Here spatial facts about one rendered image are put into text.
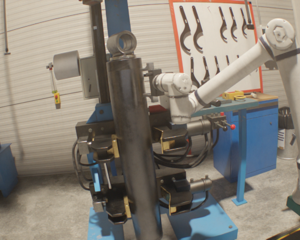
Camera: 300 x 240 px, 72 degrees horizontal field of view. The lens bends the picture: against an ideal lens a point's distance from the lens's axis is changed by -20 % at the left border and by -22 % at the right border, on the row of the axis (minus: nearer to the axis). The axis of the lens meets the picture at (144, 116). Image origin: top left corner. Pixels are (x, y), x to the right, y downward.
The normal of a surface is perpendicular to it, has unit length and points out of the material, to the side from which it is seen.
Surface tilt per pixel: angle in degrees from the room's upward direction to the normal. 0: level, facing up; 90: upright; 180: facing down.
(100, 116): 90
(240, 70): 101
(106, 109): 90
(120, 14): 90
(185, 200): 0
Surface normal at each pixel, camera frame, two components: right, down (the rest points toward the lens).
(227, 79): -0.46, 0.39
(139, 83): 0.73, 0.05
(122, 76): -0.09, 0.21
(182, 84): 0.35, 0.10
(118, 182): -0.12, -0.97
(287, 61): -0.66, 0.26
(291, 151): -0.29, 0.28
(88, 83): 0.13, 0.18
